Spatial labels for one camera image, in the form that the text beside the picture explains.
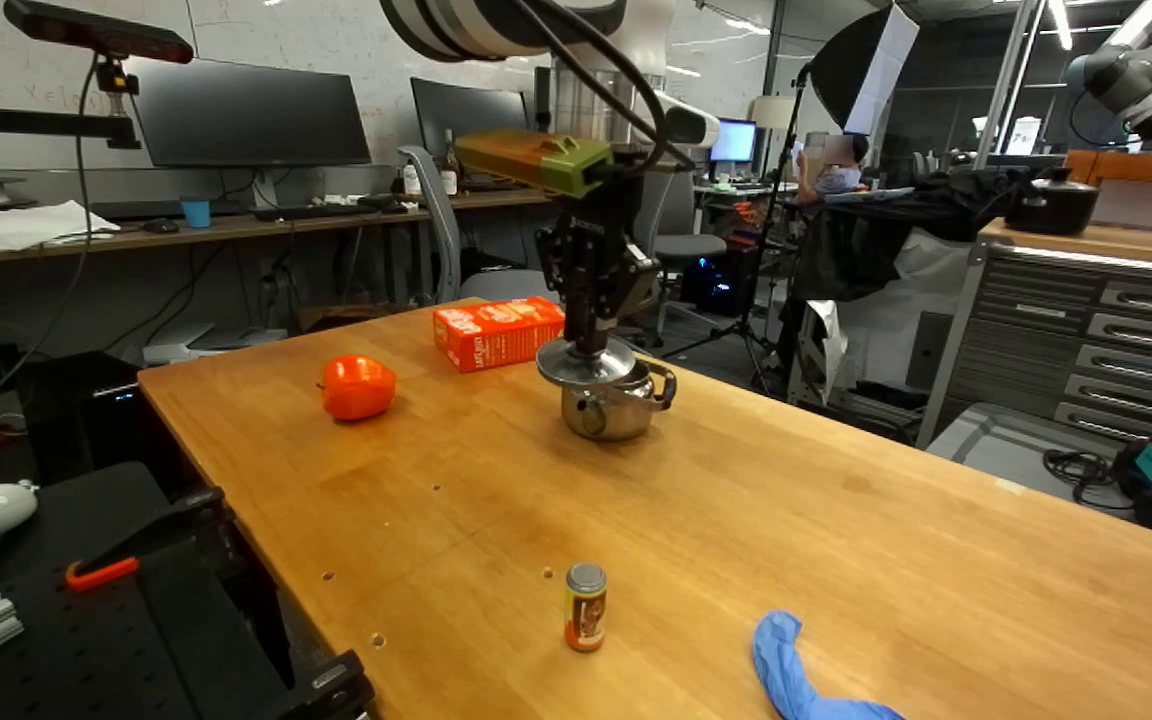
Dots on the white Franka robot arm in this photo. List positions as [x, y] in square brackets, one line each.
[471, 26]

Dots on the grey drawer cabinet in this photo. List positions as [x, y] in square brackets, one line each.
[1080, 332]

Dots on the red orange tomato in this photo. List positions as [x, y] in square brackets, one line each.
[357, 390]

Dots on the black cloth pile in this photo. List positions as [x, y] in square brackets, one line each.
[898, 235]

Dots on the person at far desk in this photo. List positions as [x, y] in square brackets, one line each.
[840, 164]

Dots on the blue cup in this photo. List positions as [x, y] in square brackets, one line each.
[198, 213]

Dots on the small black desk monitor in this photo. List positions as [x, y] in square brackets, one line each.
[471, 117]

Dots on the black stereo camera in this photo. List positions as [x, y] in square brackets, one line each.
[96, 31]

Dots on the yellow green wrist camera mount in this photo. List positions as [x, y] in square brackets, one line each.
[531, 161]

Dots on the orange cracker box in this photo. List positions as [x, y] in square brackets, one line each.
[499, 332]

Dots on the large black desk monitor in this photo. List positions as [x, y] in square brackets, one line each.
[250, 117]

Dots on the blue cloth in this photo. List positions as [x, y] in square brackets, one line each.
[788, 674]

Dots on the silver teapot lid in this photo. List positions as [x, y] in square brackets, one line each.
[584, 364]

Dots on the silver metal teapot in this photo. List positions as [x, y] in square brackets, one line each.
[608, 407]

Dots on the grey background robot arm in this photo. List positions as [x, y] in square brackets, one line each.
[1129, 82]

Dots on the long wooden desk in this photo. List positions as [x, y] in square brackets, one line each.
[228, 228]

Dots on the grey round stool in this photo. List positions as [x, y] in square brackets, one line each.
[689, 246]

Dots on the lit blue monitor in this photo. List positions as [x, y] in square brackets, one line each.
[732, 141]

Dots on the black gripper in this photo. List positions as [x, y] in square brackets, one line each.
[595, 262]

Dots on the grey plastic tote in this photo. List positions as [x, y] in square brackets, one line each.
[1002, 445]

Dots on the black camera support arm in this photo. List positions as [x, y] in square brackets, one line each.
[30, 120]

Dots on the black computer tower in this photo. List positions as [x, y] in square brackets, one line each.
[77, 423]

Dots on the small spice bottle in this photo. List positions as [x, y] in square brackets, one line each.
[584, 609]

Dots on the black photo reflector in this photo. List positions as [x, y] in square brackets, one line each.
[857, 65]

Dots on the black cooking pot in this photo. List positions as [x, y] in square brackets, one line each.
[1052, 210]

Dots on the white paper pile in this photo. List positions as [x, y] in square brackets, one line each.
[30, 227]

